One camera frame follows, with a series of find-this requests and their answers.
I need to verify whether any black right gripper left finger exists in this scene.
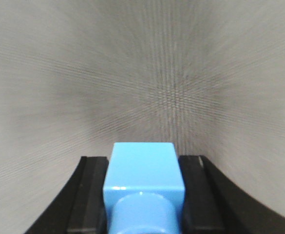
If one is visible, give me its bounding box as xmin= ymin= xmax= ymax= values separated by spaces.
xmin=26 ymin=156 xmax=109 ymax=234

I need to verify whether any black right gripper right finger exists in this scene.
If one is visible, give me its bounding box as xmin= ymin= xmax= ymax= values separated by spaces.
xmin=178 ymin=156 xmax=285 ymax=234

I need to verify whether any light blue block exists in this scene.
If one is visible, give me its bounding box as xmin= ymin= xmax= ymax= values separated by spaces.
xmin=103 ymin=142 xmax=185 ymax=234

